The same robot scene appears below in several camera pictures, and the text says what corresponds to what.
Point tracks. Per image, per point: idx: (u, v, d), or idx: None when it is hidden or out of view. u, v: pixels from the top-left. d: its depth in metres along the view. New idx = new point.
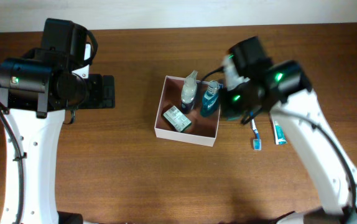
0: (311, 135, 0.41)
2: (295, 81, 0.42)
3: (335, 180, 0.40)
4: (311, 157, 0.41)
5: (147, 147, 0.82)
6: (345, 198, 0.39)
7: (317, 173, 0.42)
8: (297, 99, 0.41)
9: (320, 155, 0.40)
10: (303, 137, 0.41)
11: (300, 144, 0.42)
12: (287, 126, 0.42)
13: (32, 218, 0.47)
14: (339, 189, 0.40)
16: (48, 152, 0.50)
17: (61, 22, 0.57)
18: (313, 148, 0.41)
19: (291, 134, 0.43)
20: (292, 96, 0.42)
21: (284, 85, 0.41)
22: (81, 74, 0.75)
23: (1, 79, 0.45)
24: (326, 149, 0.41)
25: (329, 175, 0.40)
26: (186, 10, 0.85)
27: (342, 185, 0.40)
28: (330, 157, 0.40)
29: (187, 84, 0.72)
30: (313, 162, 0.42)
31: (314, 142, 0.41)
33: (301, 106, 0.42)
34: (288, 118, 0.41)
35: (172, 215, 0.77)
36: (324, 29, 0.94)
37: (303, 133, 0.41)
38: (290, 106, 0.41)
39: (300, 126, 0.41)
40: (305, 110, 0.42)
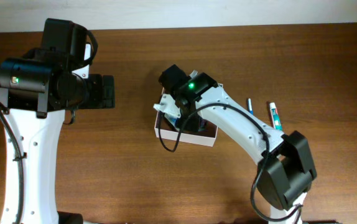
0: (224, 114, 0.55)
2: (205, 86, 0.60)
3: (251, 136, 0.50)
4: (232, 129, 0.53)
5: (147, 147, 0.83)
6: (260, 146, 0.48)
7: (241, 139, 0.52)
8: (207, 94, 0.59)
9: (236, 124, 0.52)
10: (221, 117, 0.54)
11: (222, 122, 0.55)
12: (211, 115, 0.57)
13: (32, 218, 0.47)
14: (255, 142, 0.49)
16: (48, 152, 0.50)
17: (61, 22, 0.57)
18: (229, 121, 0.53)
19: (216, 121, 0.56)
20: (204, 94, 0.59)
21: (197, 91, 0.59)
22: (81, 74, 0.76)
23: (1, 79, 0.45)
24: (241, 119, 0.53)
25: (245, 133, 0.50)
26: (186, 10, 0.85)
27: (257, 139, 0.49)
28: (244, 124, 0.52)
29: None
30: (236, 134, 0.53)
31: (229, 116, 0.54)
33: (212, 98, 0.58)
34: (207, 110, 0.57)
35: (172, 215, 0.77)
36: (324, 29, 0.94)
37: (220, 114, 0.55)
38: (204, 101, 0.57)
39: (216, 110, 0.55)
40: (216, 98, 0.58)
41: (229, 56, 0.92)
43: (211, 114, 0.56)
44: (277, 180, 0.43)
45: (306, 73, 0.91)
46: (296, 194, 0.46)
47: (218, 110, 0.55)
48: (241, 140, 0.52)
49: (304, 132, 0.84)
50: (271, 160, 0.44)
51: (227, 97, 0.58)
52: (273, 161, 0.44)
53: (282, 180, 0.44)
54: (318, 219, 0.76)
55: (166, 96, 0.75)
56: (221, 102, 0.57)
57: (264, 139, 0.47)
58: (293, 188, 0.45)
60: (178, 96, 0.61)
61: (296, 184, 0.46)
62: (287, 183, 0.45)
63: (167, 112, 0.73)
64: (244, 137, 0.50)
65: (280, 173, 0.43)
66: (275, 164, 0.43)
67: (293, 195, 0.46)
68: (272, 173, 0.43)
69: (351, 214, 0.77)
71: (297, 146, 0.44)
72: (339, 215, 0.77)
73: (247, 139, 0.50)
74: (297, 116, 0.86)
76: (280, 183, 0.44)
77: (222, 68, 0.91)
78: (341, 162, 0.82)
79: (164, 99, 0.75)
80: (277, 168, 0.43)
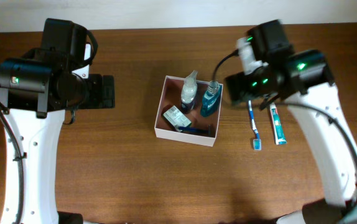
0: (326, 129, 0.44)
2: (318, 68, 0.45)
3: (344, 174, 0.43)
4: (324, 152, 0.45)
5: (147, 147, 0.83)
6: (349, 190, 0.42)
7: (328, 167, 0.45)
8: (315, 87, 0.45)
9: (334, 152, 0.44)
10: (318, 129, 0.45)
11: (314, 134, 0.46)
12: (306, 117, 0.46)
13: (32, 218, 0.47)
14: (345, 182, 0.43)
16: (48, 152, 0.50)
17: (61, 23, 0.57)
18: (328, 141, 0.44)
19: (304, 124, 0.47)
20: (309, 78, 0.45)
21: (304, 74, 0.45)
22: (81, 74, 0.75)
23: (1, 79, 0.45)
24: (341, 149, 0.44)
25: (341, 168, 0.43)
26: (186, 11, 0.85)
27: (349, 180, 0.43)
28: (343, 157, 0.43)
29: (187, 84, 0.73)
30: (325, 157, 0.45)
31: (330, 135, 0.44)
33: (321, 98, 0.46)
34: (308, 112, 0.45)
35: (172, 215, 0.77)
36: (324, 29, 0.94)
37: (318, 126, 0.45)
38: (309, 96, 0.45)
39: (321, 121, 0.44)
40: (324, 103, 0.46)
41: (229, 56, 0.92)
43: (304, 115, 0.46)
44: None
45: None
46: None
47: (322, 121, 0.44)
48: (328, 167, 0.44)
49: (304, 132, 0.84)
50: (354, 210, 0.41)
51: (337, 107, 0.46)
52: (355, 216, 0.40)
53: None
54: None
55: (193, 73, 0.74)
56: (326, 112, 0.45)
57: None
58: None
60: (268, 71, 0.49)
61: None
62: None
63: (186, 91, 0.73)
64: (336, 171, 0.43)
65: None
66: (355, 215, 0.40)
67: None
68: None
69: None
71: None
72: None
73: (338, 175, 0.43)
74: None
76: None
77: (222, 68, 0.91)
78: None
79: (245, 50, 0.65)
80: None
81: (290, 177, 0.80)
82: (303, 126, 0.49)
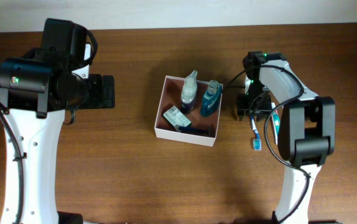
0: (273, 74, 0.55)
2: (274, 57, 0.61)
3: (289, 90, 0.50)
4: (277, 84, 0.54)
5: (147, 147, 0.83)
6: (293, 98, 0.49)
7: (281, 93, 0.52)
8: (274, 62, 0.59)
9: (281, 81, 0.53)
10: (272, 75, 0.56)
11: (272, 80, 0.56)
12: (264, 74, 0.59)
13: (33, 218, 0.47)
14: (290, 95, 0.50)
16: (48, 151, 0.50)
17: (61, 22, 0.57)
18: (277, 76, 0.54)
19: (269, 81, 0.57)
20: (273, 62, 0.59)
21: (272, 61, 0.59)
22: (81, 74, 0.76)
23: (1, 79, 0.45)
24: (287, 78, 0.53)
25: (286, 88, 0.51)
26: (186, 10, 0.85)
27: (293, 93, 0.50)
28: (287, 81, 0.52)
29: (188, 83, 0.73)
30: (277, 86, 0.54)
31: (280, 76, 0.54)
33: (277, 63, 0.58)
34: (266, 69, 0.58)
35: (172, 215, 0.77)
36: (324, 28, 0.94)
37: (273, 74, 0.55)
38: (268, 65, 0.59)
39: (274, 71, 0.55)
40: (279, 65, 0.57)
41: (229, 56, 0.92)
43: (267, 74, 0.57)
44: (293, 121, 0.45)
45: (306, 73, 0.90)
46: (307, 156, 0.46)
47: (275, 71, 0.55)
48: (282, 94, 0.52)
49: None
50: (296, 102, 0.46)
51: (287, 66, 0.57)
52: (298, 104, 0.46)
53: (299, 130, 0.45)
54: (318, 219, 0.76)
55: (194, 72, 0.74)
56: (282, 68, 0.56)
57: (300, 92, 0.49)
58: (307, 148, 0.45)
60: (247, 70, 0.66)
61: (313, 147, 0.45)
62: (301, 132, 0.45)
63: (186, 91, 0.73)
64: (284, 91, 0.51)
65: (297, 121, 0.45)
66: (298, 106, 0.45)
67: (305, 155, 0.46)
68: (292, 111, 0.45)
69: (351, 214, 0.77)
71: (324, 104, 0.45)
72: (338, 214, 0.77)
73: (285, 91, 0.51)
74: None
76: (295, 130, 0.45)
77: (222, 68, 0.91)
78: (341, 162, 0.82)
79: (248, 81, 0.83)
80: (298, 112, 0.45)
81: None
82: (266, 83, 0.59)
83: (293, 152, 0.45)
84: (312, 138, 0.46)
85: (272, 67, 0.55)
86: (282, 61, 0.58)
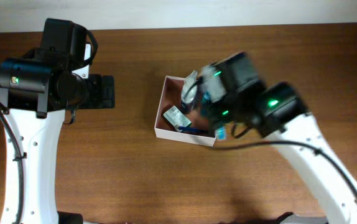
0: (315, 164, 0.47)
2: (287, 104, 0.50)
3: (343, 202, 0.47)
4: (323, 187, 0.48)
5: (147, 147, 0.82)
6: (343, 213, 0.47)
7: (322, 193, 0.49)
8: (295, 124, 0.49)
9: (330, 187, 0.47)
10: (306, 163, 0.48)
11: (310, 174, 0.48)
12: (299, 160, 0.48)
13: (33, 218, 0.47)
14: (344, 210, 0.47)
16: (48, 152, 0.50)
17: (61, 22, 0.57)
18: (314, 170, 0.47)
19: (298, 162, 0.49)
20: (289, 122, 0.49)
21: (277, 110, 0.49)
22: (81, 74, 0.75)
23: (1, 79, 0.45)
24: (330, 174, 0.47)
25: (335, 196, 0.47)
26: (185, 10, 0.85)
27: (342, 200, 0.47)
28: (341, 189, 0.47)
29: (188, 84, 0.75)
30: (321, 190, 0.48)
31: (317, 166, 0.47)
33: (300, 130, 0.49)
34: (290, 145, 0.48)
35: (172, 215, 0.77)
36: (324, 29, 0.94)
37: (305, 160, 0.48)
38: (288, 131, 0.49)
39: (301, 152, 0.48)
40: (304, 136, 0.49)
41: (229, 56, 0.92)
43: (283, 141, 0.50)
44: None
45: None
46: None
47: (305, 154, 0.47)
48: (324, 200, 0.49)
49: None
50: None
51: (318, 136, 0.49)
52: None
53: None
54: None
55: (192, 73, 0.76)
56: (310, 141, 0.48)
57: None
58: None
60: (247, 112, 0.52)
61: None
62: None
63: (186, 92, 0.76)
64: (335, 203, 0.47)
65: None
66: None
67: None
68: None
69: None
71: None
72: None
73: (339, 205, 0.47)
74: None
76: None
77: None
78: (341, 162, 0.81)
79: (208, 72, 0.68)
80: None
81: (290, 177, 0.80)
82: (301, 169, 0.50)
83: None
84: None
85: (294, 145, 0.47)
86: (295, 118, 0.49)
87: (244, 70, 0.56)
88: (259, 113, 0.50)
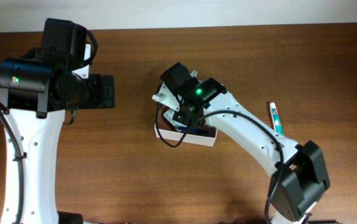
0: (236, 122, 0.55)
2: (213, 91, 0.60)
3: (264, 147, 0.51)
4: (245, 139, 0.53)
5: (147, 147, 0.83)
6: (273, 157, 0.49)
7: (250, 148, 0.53)
8: (216, 101, 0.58)
9: (250, 135, 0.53)
10: (230, 125, 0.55)
11: (234, 132, 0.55)
12: (224, 124, 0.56)
13: (33, 218, 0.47)
14: (268, 152, 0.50)
16: (48, 152, 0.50)
17: (60, 22, 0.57)
18: (237, 127, 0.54)
19: (228, 130, 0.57)
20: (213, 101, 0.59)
21: (205, 96, 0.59)
22: (81, 74, 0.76)
23: (1, 79, 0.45)
24: (252, 128, 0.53)
25: (257, 143, 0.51)
26: (185, 10, 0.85)
27: (268, 148, 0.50)
28: (258, 134, 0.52)
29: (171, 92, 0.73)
30: (246, 143, 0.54)
31: (240, 124, 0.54)
33: (221, 104, 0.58)
34: (215, 116, 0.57)
35: (172, 215, 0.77)
36: (324, 29, 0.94)
37: (229, 122, 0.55)
38: (213, 106, 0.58)
39: (226, 118, 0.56)
40: (226, 105, 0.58)
41: (229, 56, 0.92)
43: (218, 121, 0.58)
44: (292, 191, 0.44)
45: (306, 73, 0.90)
46: (305, 202, 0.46)
47: (228, 118, 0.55)
48: (255, 154, 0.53)
49: (304, 132, 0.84)
50: (285, 172, 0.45)
51: (236, 104, 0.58)
52: (287, 173, 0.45)
53: (297, 193, 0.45)
54: (318, 219, 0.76)
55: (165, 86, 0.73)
56: (231, 108, 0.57)
57: (277, 150, 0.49)
58: (306, 199, 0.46)
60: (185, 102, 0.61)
61: (310, 193, 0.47)
62: (299, 194, 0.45)
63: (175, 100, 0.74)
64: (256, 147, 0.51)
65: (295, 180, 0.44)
66: (289, 177, 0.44)
67: (305, 206, 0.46)
68: (287, 185, 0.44)
69: (351, 214, 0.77)
71: (311, 156, 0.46)
72: (338, 214, 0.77)
73: (259, 148, 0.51)
74: (296, 116, 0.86)
76: (293, 193, 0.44)
77: (222, 68, 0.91)
78: (340, 162, 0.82)
79: (162, 90, 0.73)
80: (292, 178, 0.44)
81: None
82: (234, 137, 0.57)
83: (296, 210, 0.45)
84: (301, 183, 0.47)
85: (219, 114, 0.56)
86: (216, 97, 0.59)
87: (178, 74, 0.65)
88: (193, 103, 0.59)
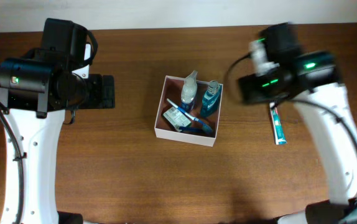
0: (333, 128, 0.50)
2: (328, 70, 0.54)
3: (349, 173, 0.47)
4: (332, 154, 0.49)
5: (148, 147, 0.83)
6: (354, 190, 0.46)
7: (332, 164, 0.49)
8: (326, 90, 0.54)
9: (342, 155, 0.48)
10: (324, 127, 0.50)
11: (322, 136, 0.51)
12: (319, 126, 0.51)
13: (33, 218, 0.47)
14: (349, 181, 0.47)
16: (48, 152, 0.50)
17: (61, 22, 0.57)
18: (333, 137, 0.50)
19: (311, 124, 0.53)
20: (321, 86, 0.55)
21: (314, 72, 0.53)
22: (81, 74, 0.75)
23: (1, 79, 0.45)
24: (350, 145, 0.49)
25: (344, 167, 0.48)
26: (185, 10, 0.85)
27: (351, 177, 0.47)
28: (347, 158, 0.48)
29: (187, 83, 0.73)
30: (329, 155, 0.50)
31: (337, 133, 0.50)
33: (328, 95, 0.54)
34: (315, 108, 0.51)
35: (172, 215, 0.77)
36: (324, 29, 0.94)
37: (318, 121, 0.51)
38: (316, 95, 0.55)
39: (320, 115, 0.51)
40: (331, 103, 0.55)
41: (229, 56, 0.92)
43: (306, 112, 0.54)
44: None
45: None
46: None
47: (319, 116, 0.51)
48: (334, 175, 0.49)
49: (303, 132, 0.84)
50: None
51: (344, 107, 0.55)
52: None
53: None
54: None
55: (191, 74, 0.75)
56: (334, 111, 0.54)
57: None
58: None
60: (284, 68, 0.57)
61: None
62: None
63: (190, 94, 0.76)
64: (341, 170, 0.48)
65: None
66: None
67: None
68: None
69: None
71: None
72: None
73: (343, 173, 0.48)
74: (296, 116, 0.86)
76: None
77: (222, 68, 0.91)
78: None
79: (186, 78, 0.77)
80: None
81: (290, 177, 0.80)
82: (316, 138, 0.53)
83: None
84: None
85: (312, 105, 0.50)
86: (328, 85, 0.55)
87: (283, 37, 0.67)
88: (293, 70, 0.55)
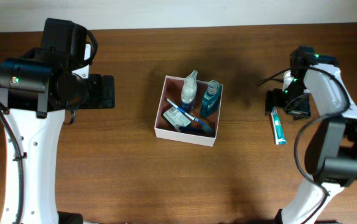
0: (323, 78, 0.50)
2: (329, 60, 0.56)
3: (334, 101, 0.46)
4: (321, 93, 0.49)
5: (148, 147, 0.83)
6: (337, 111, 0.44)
7: (322, 101, 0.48)
8: (325, 66, 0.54)
9: (328, 89, 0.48)
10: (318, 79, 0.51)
11: (316, 87, 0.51)
12: (312, 79, 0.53)
13: (33, 218, 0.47)
14: (335, 107, 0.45)
16: (48, 152, 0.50)
17: (61, 22, 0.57)
18: (323, 81, 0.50)
19: (312, 88, 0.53)
20: (323, 65, 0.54)
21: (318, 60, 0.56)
22: (81, 74, 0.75)
23: (1, 79, 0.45)
24: (334, 86, 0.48)
25: (330, 98, 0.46)
26: (185, 10, 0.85)
27: (339, 104, 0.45)
28: (334, 91, 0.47)
29: (188, 83, 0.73)
30: (319, 94, 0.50)
31: (328, 82, 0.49)
33: (327, 68, 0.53)
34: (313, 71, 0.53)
35: (172, 215, 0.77)
36: (324, 29, 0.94)
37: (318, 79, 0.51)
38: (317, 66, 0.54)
39: (318, 76, 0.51)
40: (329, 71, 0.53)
41: (229, 56, 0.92)
43: (311, 80, 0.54)
44: (329, 139, 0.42)
45: None
46: (333, 175, 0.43)
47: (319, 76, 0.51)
48: (323, 108, 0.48)
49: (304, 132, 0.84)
50: (337, 117, 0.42)
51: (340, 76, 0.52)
52: (339, 119, 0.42)
53: (332, 150, 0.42)
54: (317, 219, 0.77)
55: (192, 74, 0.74)
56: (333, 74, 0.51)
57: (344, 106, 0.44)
58: (336, 169, 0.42)
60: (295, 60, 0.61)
61: (341, 170, 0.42)
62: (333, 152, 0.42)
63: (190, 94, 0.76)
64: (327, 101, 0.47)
65: (341, 133, 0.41)
66: (338, 123, 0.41)
67: (329, 174, 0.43)
68: (329, 126, 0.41)
69: (350, 214, 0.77)
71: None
72: (338, 214, 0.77)
73: (329, 102, 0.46)
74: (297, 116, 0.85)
76: (328, 144, 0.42)
77: (222, 68, 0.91)
78: None
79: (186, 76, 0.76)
80: (339, 129, 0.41)
81: (290, 177, 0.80)
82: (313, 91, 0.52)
83: (319, 168, 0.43)
84: (344, 157, 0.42)
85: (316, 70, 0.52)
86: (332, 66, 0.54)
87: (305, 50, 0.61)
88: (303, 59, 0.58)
